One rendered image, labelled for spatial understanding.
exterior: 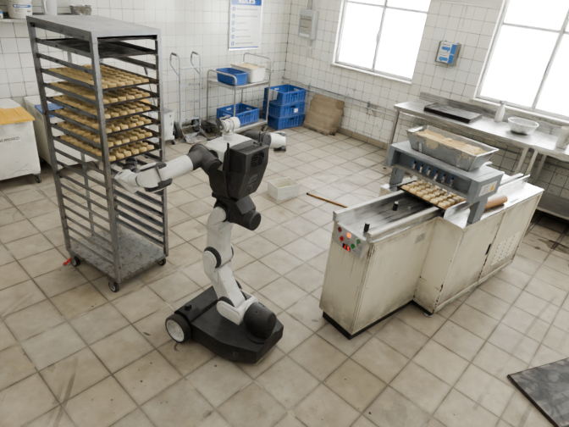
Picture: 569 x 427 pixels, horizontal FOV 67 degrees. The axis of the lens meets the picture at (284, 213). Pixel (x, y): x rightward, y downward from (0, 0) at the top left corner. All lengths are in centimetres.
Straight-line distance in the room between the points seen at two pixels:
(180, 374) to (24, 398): 84
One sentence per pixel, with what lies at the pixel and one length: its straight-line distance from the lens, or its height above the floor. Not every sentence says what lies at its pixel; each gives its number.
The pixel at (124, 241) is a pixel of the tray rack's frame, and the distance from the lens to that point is 378.
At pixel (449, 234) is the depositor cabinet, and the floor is 75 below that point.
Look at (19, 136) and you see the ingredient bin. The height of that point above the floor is 55.
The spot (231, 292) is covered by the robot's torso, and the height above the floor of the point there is 38.
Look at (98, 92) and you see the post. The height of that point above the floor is 149.
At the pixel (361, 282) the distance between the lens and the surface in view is 282.
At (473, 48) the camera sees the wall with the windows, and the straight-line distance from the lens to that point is 624.
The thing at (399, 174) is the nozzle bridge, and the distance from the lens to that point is 348.
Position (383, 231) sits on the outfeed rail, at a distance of 268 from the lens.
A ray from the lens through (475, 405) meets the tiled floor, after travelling 312.
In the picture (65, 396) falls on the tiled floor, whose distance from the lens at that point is 290.
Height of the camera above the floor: 218
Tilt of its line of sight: 29 degrees down
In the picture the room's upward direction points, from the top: 7 degrees clockwise
